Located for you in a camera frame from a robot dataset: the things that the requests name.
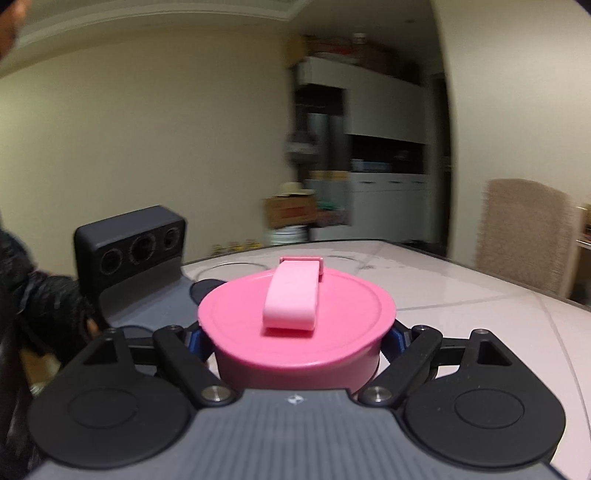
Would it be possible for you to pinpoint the pink jar lid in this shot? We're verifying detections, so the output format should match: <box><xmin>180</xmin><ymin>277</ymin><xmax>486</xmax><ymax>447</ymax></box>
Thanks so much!
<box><xmin>197</xmin><ymin>257</ymin><xmax>397</xmax><ymax>392</ymax></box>

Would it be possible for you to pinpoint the left hand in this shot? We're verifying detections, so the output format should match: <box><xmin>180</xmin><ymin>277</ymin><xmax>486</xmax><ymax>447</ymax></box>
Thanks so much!
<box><xmin>5</xmin><ymin>312</ymin><xmax>103</xmax><ymax>390</ymax></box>

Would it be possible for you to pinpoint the cardboard box with hat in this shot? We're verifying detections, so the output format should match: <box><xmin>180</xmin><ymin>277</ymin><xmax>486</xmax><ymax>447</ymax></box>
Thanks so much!
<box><xmin>264</xmin><ymin>182</ymin><xmax>318</xmax><ymax>229</ymax></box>

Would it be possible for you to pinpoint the white grey cabinet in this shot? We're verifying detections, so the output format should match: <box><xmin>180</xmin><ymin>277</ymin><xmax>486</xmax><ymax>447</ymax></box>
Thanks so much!
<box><xmin>287</xmin><ymin>57</ymin><xmax>429</xmax><ymax>243</ymax></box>

